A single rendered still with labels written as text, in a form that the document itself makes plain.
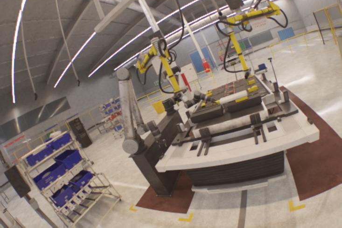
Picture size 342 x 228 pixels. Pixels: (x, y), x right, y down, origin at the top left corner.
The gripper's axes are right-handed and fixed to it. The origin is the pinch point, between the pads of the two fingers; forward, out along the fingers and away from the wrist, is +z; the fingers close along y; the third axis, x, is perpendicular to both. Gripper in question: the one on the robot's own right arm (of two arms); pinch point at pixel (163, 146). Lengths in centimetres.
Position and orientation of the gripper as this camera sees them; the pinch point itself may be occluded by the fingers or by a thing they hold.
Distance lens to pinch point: 197.5
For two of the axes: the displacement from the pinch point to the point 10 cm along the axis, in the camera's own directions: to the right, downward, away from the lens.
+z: 4.2, 9.0, 1.5
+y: -8.6, 3.3, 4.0
